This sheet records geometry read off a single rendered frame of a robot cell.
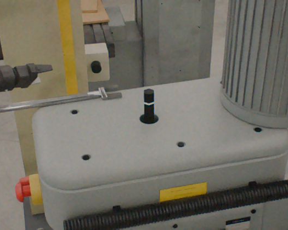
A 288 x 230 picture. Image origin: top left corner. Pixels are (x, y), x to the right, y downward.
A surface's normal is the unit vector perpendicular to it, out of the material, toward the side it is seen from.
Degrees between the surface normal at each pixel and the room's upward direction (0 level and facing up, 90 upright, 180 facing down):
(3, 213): 0
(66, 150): 0
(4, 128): 0
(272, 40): 90
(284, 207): 90
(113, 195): 90
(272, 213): 90
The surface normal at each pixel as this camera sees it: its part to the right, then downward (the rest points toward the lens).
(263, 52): -0.48, 0.51
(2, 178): -0.02, -0.82
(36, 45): 0.23, 0.55
